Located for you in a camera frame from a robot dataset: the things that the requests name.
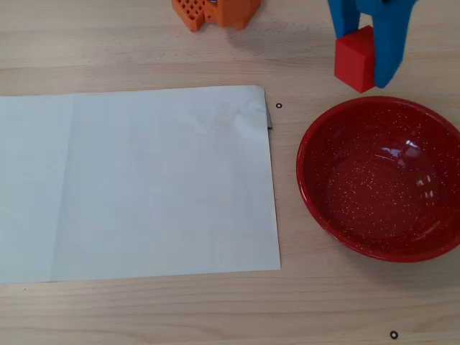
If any white paper sheet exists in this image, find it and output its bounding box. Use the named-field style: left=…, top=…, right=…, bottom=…
left=0, top=85, right=282, bottom=285

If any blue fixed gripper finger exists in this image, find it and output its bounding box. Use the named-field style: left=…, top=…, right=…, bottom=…
left=326, top=0, right=361, bottom=40

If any blue gripper body black servo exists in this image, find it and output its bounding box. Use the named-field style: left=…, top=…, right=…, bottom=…
left=354, top=0, right=387, bottom=16

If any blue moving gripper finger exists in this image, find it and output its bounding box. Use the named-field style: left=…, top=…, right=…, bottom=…
left=371, top=0, right=421, bottom=90

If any red cube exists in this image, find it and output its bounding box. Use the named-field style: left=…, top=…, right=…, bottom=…
left=333, top=24, right=377, bottom=94

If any red speckled bowl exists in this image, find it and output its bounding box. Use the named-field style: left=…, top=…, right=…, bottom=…
left=295, top=96, right=460, bottom=263

